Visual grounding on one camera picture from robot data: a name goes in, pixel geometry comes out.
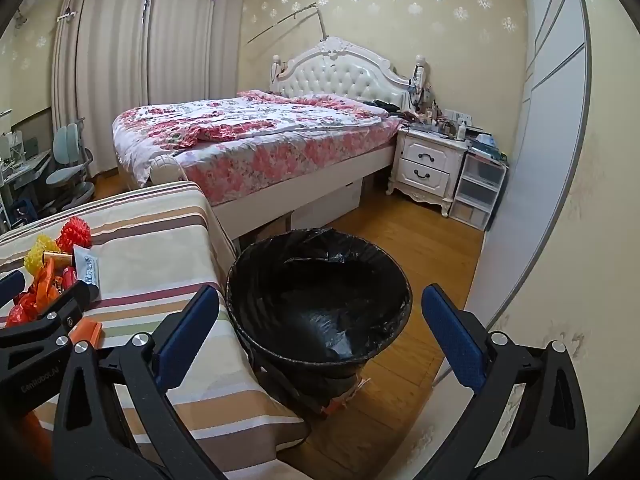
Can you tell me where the white study desk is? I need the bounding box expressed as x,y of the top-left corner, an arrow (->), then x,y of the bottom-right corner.
0,150 -> 53,226

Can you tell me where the cluster of small bottles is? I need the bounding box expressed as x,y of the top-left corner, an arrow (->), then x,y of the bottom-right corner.
400,95 -> 501,146

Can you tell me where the yellow foam net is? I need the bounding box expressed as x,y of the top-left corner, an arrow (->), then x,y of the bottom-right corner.
24,234 -> 53,276

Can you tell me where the clear plastic drawer unit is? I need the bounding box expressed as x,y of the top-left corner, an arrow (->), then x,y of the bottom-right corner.
448,152 -> 508,232

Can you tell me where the pink floral quilt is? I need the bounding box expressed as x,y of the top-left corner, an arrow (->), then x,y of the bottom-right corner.
111,89 -> 406,206

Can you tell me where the white storage box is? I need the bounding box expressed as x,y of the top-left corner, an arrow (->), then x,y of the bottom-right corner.
290,180 -> 362,231

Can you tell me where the striped sheet bed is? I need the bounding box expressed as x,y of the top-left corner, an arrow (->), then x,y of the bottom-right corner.
0,181 -> 311,461

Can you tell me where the red wrapper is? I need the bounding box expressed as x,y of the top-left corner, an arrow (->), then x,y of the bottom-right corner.
5,292 -> 51,328

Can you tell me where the beige curtain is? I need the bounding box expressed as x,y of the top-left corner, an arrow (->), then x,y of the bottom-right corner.
147,0 -> 248,106
52,0 -> 153,181

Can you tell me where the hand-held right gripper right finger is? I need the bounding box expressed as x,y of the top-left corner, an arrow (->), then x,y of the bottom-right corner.
421,284 -> 591,480

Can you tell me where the white tufted headboard bed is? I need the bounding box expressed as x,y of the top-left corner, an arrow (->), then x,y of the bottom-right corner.
117,35 -> 426,241

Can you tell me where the black lined trash bin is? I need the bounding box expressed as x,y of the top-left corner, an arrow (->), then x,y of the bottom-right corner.
226,227 -> 413,418

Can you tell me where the white squeeze tube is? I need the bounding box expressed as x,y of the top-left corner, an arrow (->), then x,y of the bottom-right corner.
72,245 -> 101,303

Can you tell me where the red foam net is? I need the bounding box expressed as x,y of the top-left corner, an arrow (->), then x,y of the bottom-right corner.
56,216 -> 93,253

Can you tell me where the grey desk chair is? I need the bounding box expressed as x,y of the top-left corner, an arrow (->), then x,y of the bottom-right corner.
46,117 -> 96,211

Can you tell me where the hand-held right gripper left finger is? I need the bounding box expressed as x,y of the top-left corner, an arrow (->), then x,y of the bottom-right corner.
51,284 -> 236,480

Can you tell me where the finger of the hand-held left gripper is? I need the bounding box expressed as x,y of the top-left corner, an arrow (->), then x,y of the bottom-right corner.
29,282 -> 96,337
0,270 -> 26,303

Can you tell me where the white nightstand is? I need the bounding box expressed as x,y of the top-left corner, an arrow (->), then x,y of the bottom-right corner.
386,125 -> 471,218

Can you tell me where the thin metal pole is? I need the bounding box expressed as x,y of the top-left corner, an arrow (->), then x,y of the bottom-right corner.
247,2 -> 328,43

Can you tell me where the white wardrobe sliding door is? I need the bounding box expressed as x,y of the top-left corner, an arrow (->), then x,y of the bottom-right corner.
465,0 -> 593,411

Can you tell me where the orange plastic bag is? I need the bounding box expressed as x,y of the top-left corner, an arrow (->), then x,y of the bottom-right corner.
27,262 -> 63,311

